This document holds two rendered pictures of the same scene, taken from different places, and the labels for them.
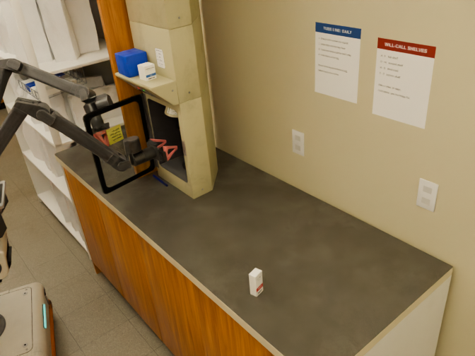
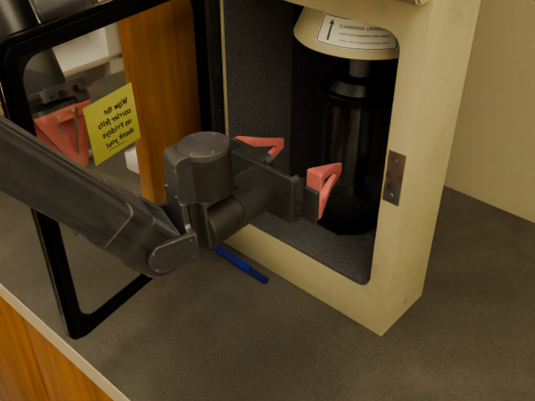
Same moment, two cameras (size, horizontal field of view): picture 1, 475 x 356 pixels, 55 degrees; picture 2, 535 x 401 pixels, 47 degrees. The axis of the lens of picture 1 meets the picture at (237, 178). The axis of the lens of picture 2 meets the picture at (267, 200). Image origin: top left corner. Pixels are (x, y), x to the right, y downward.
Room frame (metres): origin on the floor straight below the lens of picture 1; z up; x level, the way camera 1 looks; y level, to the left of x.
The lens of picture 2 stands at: (1.25, 0.48, 1.60)
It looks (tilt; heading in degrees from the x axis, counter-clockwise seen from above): 36 degrees down; 349
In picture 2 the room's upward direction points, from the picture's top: straight up
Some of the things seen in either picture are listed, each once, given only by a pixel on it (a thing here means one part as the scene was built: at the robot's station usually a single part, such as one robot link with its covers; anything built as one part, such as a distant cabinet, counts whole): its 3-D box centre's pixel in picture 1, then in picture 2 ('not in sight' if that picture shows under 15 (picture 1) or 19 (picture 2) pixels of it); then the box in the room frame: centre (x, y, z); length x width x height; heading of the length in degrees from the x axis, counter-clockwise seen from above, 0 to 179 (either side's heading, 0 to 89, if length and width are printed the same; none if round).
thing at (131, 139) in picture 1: (128, 152); (181, 196); (1.81, 0.47, 1.21); 0.12 x 0.09 x 0.11; 107
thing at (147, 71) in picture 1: (147, 71); not in sight; (1.86, 0.33, 1.54); 0.05 x 0.05 x 0.06; 41
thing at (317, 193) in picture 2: (167, 150); (309, 179); (1.86, 0.31, 1.17); 0.09 x 0.07 x 0.07; 127
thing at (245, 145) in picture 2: (159, 145); (267, 160); (1.92, 0.35, 1.17); 0.09 x 0.07 x 0.07; 127
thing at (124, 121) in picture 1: (121, 144); (134, 158); (1.93, 0.52, 1.19); 0.30 x 0.01 x 0.40; 135
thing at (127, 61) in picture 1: (132, 62); not in sight; (1.96, 0.40, 1.55); 0.10 x 0.10 x 0.09; 37
